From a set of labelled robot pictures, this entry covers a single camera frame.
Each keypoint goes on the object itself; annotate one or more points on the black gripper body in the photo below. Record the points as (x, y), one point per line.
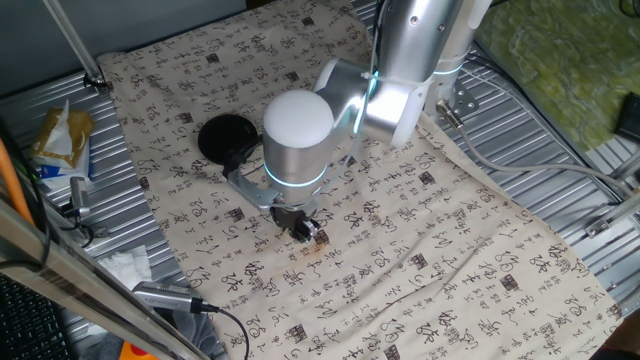
(290, 217)

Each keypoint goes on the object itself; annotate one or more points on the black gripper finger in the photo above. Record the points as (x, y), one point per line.
(294, 233)
(310, 231)

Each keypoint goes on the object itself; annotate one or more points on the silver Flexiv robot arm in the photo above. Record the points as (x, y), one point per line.
(405, 40)

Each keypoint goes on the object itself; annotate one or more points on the round black scale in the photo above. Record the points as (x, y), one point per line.
(220, 140)

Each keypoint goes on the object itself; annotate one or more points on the beige calligraphy print cloth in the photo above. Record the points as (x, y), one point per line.
(400, 250)

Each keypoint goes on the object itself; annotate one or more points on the dark grey towel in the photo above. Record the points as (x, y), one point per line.
(195, 330)

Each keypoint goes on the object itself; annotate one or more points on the crumpled white tissue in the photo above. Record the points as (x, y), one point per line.
(125, 267)

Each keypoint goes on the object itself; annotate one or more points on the orange emergency stop box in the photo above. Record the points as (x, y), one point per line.
(132, 352)

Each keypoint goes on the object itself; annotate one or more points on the slim aluminium pole with foot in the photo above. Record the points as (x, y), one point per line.
(75, 45)

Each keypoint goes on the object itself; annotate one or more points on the orange pole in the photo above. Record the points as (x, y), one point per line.
(10, 180)

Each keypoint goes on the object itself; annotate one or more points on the black keyboard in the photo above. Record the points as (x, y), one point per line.
(25, 325)

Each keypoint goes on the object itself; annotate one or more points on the green textured mat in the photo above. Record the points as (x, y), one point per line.
(550, 65)

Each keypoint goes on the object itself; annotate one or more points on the short aluminium bar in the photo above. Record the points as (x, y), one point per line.
(625, 167)

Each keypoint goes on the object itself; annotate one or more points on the flat black box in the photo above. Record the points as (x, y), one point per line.
(629, 117)

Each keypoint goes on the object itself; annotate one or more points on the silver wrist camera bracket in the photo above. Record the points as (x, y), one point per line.
(252, 192)

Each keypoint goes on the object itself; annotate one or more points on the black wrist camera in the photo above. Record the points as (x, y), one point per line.
(234, 166)

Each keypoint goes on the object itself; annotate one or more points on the long silver ridged camera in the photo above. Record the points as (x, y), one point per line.
(165, 296)

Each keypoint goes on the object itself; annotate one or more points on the small silver camera on stand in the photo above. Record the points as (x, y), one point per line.
(78, 195)

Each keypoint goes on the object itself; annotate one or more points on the aluminium frame beam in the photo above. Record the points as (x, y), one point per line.
(75, 290)

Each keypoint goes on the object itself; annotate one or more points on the aluminium bar with bracket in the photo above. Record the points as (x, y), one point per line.
(615, 212)

